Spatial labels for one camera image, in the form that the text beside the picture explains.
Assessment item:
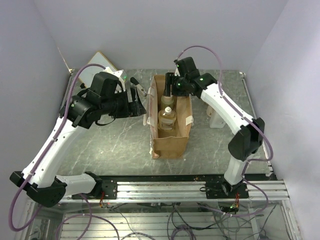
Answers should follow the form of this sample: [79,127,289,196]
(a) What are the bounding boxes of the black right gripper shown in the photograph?
[163,72,188,97]

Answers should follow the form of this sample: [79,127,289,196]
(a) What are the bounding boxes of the beige cap bottle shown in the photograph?
[206,105,214,117]
[160,95,175,110]

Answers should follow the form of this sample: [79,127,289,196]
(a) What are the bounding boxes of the brown canvas bag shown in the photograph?
[146,75,193,159]

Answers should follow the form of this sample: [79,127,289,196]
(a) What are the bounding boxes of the beige cap bottle front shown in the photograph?
[206,105,214,117]

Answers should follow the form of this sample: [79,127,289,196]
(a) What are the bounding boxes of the white bottle black cap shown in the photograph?
[209,111,226,129]

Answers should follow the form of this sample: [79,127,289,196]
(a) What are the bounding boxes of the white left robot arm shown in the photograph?
[10,67,146,208]

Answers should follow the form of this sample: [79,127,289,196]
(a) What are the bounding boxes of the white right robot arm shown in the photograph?
[163,57,265,198]

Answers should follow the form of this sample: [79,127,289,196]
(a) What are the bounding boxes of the black and white marker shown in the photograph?
[130,77,148,97]

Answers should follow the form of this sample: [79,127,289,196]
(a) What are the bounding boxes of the amber bottle white cap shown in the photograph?
[158,107,177,131]

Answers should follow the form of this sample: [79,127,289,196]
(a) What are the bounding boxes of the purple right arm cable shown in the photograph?
[174,45,275,218]

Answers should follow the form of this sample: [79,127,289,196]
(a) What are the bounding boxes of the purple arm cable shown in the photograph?
[174,45,275,218]
[9,63,107,232]

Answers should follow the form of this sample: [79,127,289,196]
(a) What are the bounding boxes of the small whiteboard with wooden frame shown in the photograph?
[78,51,118,88]

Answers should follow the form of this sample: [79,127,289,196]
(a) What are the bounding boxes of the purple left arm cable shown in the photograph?
[9,63,107,232]

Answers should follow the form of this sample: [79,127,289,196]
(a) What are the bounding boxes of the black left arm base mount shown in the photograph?
[101,180,118,200]

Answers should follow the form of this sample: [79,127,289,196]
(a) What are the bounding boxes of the aluminium rail frame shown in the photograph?
[15,173,302,240]

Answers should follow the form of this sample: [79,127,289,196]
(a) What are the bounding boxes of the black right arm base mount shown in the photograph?
[199,181,249,199]

